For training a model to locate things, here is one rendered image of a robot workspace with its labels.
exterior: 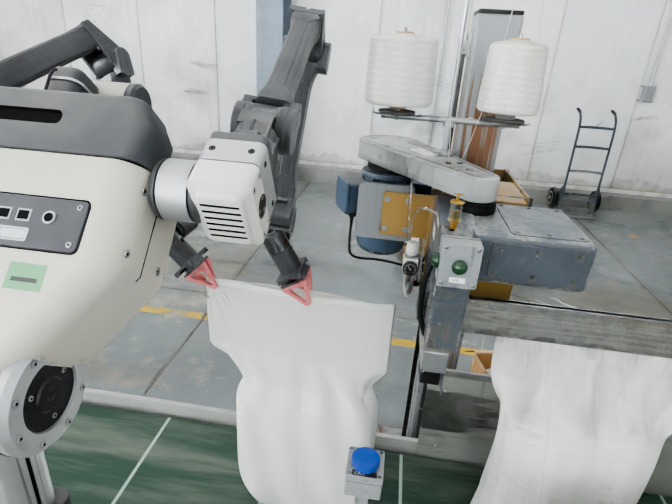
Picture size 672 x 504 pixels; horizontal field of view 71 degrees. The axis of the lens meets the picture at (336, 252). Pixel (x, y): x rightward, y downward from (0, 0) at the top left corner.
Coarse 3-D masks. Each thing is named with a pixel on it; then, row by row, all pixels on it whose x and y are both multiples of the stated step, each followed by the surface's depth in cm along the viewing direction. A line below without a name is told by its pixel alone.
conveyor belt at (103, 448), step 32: (96, 416) 169; (128, 416) 170; (160, 416) 170; (64, 448) 155; (96, 448) 156; (128, 448) 156; (160, 448) 157; (192, 448) 158; (224, 448) 159; (64, 480) 144; (96, 480) 145; (128, 480) 145; (160, 480) 146; (192, 480) 147; (224, 480) 147; (384, 480) 151; (416, 480) 152; (448, 480) 152
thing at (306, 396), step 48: (240, 288) 121; (240, 336) 127; (288, 336) 123; (336, 336) 120; (384, 336) 118; (240, 384) 127; (288, 384) 123; (336, 384) 122; (240, 432) 131; (288, 432) 126; (336, 432) 124; (288, 480) 132; (336, 480) 130
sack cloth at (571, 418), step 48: (528, 384) 118; (576, 384) 116; (624, 384) 114; (528, 432) 117; (576, 432) 114; (624, 432) 113; (480, 480) 141; (528, 480) 121; (576, 480) 117; (624, 480) 116
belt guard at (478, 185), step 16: (368, 144) 128; (384, 144) 126; (400, 144) 127; (416, 144) 129; (368, 160) 129; (384, 160) 122; (400, 160) 117; (416, 160) 112; (432, 160) 111; (464, 160) 113; (416, 176) 112; (432, 176) 108; (448, 176) 103; (464, 176) 99; (480, 176) 99; (496, 176) 100; (448, 192) 104; (464, 192) 100; (480, 192) 98; (496, 192) 100
